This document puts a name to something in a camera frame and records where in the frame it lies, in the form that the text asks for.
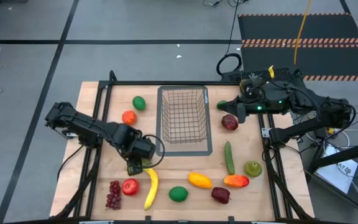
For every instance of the white paper sheet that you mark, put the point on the white paper sheet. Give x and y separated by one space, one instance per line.
346 171

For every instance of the dark red apple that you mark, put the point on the dark red apple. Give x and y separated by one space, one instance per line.
220 195
229 122

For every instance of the yellow mango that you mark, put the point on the yellow mango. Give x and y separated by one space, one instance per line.
199 180

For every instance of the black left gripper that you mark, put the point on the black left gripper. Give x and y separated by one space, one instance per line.
143 148

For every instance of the yellow banana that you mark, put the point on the yellow banana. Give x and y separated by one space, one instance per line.
152 189

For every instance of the purple grape bunch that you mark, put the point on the purple grape bunch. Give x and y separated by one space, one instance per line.
113 195

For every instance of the silver arm base bracket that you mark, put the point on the silver arm base bracket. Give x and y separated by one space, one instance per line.
265 132
68 134

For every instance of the orange mini pumpkin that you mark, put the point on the orange mini pumpkin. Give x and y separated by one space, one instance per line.
129 117

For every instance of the small green lime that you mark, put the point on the small green lime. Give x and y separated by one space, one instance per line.
220 104

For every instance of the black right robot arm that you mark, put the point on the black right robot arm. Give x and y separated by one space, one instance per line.
306 126

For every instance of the black perforated box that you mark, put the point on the black perforated box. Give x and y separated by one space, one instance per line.
232 76

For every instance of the green cucumber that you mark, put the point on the green cucumber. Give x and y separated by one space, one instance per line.
229 157

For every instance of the green pear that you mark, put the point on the green pear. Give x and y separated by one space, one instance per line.
253 169

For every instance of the black metal table frame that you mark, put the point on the black metal table frame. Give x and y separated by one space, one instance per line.
166 83

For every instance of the red orange mango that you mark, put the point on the red orange mango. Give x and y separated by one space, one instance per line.
236 181

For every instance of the silver frame plate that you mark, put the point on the silver frame plate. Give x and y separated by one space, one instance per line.
96 222
269 222

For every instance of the bright red apple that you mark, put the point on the bright red apple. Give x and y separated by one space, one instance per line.
130 187

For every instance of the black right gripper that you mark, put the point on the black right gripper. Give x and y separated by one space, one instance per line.
250 104

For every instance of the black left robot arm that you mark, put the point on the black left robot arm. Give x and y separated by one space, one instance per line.
82 124

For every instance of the large green lime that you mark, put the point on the large green lime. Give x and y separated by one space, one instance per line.
178 193

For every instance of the black striped floor mat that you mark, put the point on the black striped floor mat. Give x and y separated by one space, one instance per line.
291 28

